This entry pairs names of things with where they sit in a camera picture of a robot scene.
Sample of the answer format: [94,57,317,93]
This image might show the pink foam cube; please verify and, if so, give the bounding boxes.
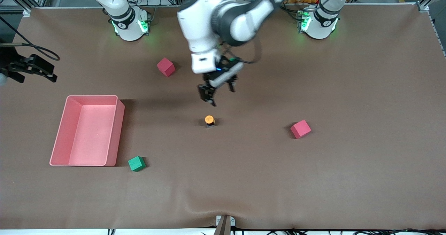
[156,57,176,77]
[290,119,312,139]

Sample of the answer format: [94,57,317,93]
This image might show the pink plastic bin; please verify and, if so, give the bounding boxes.
[49,95,125,167]

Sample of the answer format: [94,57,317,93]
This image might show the brown table mat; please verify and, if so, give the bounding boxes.
[0,5,446,230]

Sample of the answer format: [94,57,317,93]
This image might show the green foam cube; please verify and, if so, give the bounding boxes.
[128,156,146,172]

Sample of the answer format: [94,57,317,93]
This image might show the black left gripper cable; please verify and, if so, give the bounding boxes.
[223,40,262,64]

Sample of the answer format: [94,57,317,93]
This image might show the metal table edge bracket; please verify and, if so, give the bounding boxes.
[215,215,236,235]

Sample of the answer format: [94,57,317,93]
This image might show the aluminium frame corner bracket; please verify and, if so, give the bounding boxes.
[416,0,446,13]

